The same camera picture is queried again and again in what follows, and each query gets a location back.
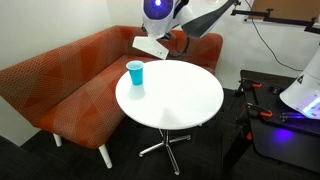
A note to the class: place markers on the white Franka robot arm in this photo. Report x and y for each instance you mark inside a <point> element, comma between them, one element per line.
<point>156,20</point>

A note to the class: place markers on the light blue plastic cup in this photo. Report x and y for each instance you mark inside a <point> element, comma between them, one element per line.
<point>135,75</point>

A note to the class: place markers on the orange patterned corner sofa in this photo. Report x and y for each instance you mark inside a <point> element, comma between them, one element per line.
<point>66,83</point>

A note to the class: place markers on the black orange bar clamp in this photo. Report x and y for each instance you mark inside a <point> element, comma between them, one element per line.
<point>256,85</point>
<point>266,114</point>

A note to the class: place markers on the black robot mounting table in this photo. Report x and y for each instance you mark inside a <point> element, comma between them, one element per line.
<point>283,146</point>

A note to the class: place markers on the brown cork board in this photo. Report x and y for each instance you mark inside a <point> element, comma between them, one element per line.
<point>286,8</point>

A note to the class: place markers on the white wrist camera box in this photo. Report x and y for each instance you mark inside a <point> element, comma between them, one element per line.
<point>150,47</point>

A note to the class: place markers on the chrome table pedestal base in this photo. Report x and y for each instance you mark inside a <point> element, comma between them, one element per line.
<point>165,143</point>

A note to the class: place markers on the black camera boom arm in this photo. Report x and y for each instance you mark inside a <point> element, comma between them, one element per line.
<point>283,20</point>

